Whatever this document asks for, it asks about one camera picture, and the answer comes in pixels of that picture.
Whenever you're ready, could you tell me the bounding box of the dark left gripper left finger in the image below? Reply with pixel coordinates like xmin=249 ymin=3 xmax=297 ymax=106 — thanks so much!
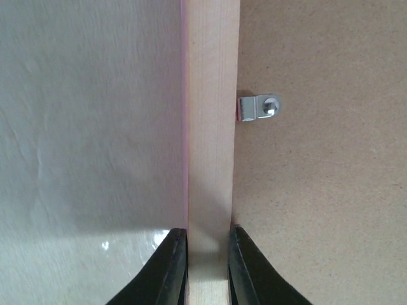
xmin=108 ymin=228 xmax=188 ymax=305

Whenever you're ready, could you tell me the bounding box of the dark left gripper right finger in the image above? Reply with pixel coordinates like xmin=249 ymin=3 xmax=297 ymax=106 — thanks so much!
xmin=228 ymin=226 xmax=310 ymax=304

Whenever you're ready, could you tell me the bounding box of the pink picture frame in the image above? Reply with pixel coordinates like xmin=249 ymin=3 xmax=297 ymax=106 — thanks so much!
xmin=183 ymin=1 xmax=406 ymax=304

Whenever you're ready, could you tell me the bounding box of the metal frame retaining clip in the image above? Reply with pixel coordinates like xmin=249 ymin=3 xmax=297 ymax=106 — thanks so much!
xmin=237 ymin=94 xmax=282 ymax=122

